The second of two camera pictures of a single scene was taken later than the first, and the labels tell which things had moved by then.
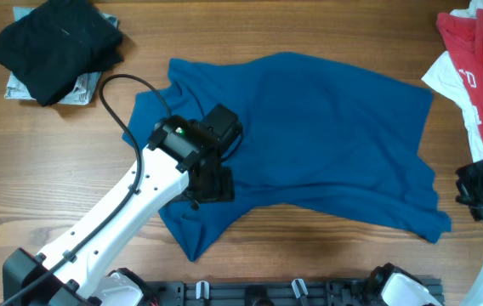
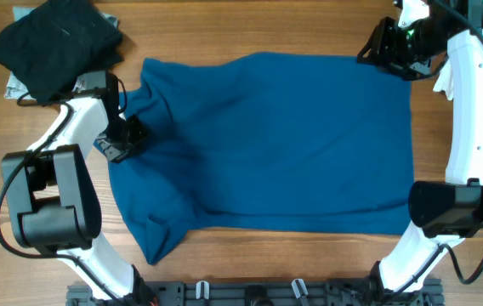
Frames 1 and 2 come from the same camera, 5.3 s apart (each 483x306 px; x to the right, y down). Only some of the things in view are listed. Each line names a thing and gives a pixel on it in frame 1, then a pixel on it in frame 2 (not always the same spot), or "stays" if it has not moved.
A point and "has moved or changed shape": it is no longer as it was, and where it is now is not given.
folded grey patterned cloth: x=81 y=93 stays
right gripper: x=474 y=192 → x=389 y=48
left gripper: x=214 y=187 → x=119 y=144
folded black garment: x=54 y=48 stays
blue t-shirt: x=315 y=135 has moved or changed shape
